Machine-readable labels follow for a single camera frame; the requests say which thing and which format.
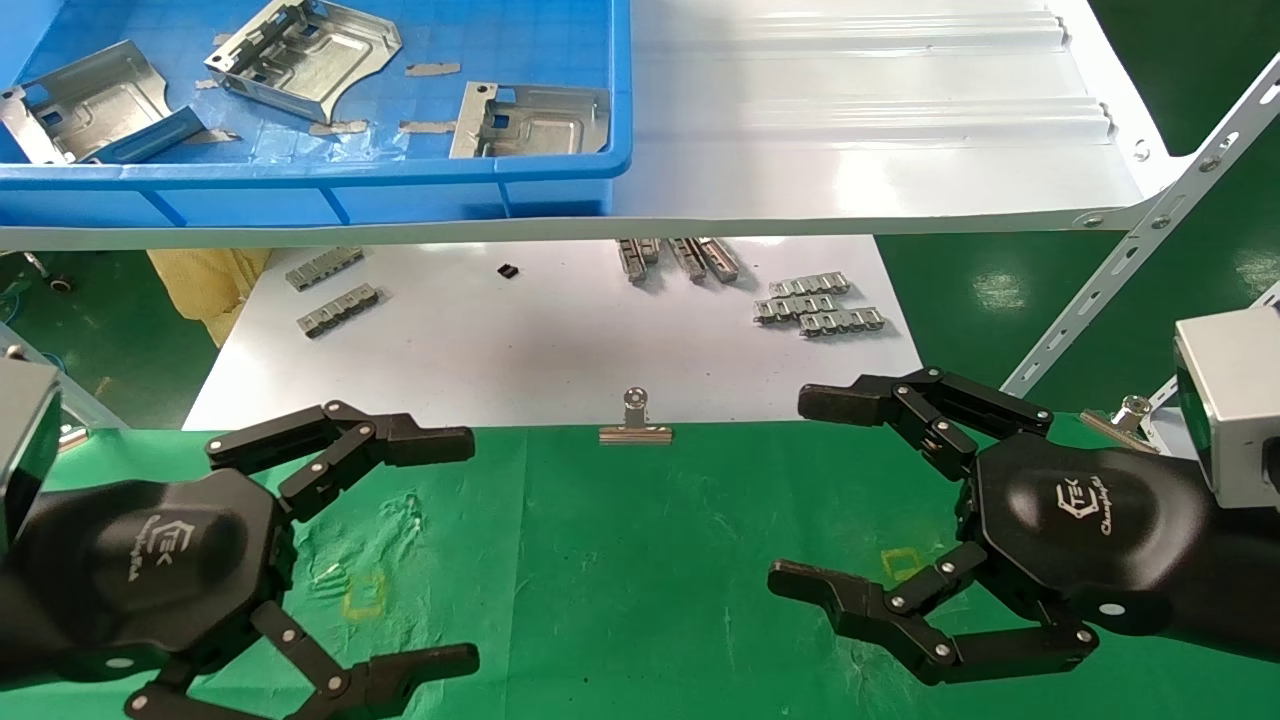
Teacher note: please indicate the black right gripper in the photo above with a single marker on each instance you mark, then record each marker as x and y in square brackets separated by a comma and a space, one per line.
[1080, 520]

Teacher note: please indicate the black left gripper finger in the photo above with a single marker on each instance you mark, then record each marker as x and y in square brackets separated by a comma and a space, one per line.
[420, 445]

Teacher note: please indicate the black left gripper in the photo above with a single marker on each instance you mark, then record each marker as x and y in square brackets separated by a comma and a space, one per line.
[150, 570]

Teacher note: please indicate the stamped sheet metal part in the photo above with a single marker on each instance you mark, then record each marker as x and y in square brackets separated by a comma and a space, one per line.
[310, 55]
[540, 130]
[100, 105]

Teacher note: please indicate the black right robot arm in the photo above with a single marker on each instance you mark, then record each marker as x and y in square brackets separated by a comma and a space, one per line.
[1245, 575]

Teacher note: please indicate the white flat board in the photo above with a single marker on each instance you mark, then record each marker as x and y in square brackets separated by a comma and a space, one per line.
[520, 340]

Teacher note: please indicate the grey metal clip strip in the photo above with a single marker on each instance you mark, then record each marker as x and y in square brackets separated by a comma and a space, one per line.
[840, 321]
[322, 268]
[338, 310]
[790, 307]
[810, 285]

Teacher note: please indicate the small black part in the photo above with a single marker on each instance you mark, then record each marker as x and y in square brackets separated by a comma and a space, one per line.
[508, 271]

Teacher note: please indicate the green table cloth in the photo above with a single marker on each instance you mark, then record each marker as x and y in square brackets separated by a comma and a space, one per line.
[620, 580]

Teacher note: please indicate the yellow bag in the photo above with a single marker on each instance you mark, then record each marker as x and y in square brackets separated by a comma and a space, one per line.
[205, 285]

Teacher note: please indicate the blue plastic bin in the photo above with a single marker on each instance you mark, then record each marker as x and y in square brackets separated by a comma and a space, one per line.
[560, 190]

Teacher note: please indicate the white ribbed shelf board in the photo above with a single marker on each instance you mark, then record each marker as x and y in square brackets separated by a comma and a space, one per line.
[850, 150]

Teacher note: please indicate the black caster wheel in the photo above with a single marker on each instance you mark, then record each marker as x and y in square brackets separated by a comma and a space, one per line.
[60, 284]

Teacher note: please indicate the grey metal rail piece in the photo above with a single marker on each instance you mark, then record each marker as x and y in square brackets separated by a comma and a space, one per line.
[632, 260]
[720, 260]
[688, 260]

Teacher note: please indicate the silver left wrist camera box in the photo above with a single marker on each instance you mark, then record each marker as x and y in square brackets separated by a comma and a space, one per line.
[25, 440]

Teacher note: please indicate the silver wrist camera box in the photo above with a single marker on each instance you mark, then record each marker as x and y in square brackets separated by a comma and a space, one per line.
[1240, 400]
[25, 440]

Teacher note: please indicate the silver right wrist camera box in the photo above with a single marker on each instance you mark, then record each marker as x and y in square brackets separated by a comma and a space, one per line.
[1240, 400]

